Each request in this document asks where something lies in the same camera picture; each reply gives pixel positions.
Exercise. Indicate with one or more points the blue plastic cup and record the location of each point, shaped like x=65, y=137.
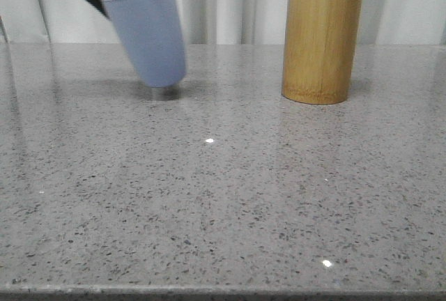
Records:
x=151, y=35

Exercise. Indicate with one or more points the bamboo cylindrical holder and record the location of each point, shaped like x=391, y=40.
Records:
x=319, y=48

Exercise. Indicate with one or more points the grey pleated curtain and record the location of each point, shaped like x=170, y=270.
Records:
x=226, y=22

